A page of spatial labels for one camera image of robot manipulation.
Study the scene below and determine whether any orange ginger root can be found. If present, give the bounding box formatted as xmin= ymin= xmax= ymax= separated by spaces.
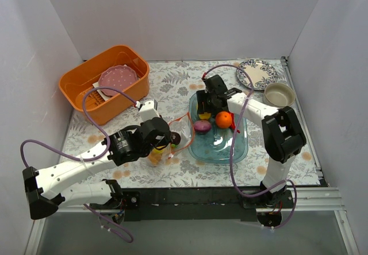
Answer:
xmin=147 ymin=153 xmax=162 ymax=167

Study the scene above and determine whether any dark purple fruit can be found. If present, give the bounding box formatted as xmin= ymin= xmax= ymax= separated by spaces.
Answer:
xmin=171 ymin=132 xmax=181 ymax=145

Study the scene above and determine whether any clear zip top bag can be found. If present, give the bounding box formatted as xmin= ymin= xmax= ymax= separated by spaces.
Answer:
xmin=146 ymin=112 xmax=195 ymax=167

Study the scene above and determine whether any yellow lemon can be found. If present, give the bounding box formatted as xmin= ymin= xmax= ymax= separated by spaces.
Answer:
xmin=151 ymin=146 xmax=166 ymax=154

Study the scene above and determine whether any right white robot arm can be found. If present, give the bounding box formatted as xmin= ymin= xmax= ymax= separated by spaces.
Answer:
xmin=197 ymin=75 xmax=306 ymax=208

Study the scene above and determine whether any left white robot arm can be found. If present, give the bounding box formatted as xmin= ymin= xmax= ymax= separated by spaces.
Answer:
xmin=22 ymin=117 xmax=171 ymax=220

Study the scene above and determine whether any yellow bell pepper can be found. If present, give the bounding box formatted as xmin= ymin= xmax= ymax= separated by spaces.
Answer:
xmin=197 ymin=102 xmax=212 ymax=120

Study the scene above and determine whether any orange fruit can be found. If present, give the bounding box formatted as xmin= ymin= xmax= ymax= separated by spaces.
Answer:
xmin=215 ymin=111 xmax=232 ymax=129

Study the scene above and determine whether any purple onion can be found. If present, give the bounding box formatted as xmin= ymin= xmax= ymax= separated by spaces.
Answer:
xmin=194 ymin=120 xmax=212 ymax=134

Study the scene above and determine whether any red chili pepper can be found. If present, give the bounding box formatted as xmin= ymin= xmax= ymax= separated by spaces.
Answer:
xmin=230 ymin=113 xmax=236 ymax=130

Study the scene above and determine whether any floral table mat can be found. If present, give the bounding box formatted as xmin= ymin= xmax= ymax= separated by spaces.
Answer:
xmin=63 ymin=60 xmax=320 ymax=188

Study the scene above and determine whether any teal glass tray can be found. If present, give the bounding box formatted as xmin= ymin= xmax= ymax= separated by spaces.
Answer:
xmin=187 ymin=92 xmax=249 ymax=164

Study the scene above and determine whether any blue floral plate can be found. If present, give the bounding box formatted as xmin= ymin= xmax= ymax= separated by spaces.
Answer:
xmin=238 ymin=59 xmax=278 ymax=91

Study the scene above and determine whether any beige ceramic bowl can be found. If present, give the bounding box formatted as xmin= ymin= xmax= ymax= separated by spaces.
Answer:
xmin=263 ymin=83 xmax=296 ymax=108

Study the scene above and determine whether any pink dotted plate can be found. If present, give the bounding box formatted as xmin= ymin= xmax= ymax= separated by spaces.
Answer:
xmin=98 ymin=65 xmax=139 ymax=91

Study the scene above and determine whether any white card in bin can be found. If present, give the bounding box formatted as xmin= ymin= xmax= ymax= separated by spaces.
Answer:
xmin=93 ymin=82 xmax=109 ymax=101

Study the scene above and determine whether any orange plastic bin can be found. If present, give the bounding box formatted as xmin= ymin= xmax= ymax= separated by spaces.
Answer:
xmin=59 ymin=45 xmax=150 ymax=125

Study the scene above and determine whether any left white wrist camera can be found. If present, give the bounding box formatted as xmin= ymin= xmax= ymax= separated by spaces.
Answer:
xmin=139 ymin=99 xmax=160 ymax=122

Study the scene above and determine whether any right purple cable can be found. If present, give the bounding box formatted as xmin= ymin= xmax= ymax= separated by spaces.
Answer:
xmin=202 ymin=64 xmax=297 ymax=229

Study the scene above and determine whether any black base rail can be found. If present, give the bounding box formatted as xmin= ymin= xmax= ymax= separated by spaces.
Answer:
xmin=90 ymin=187 xmax=294 ymax=222

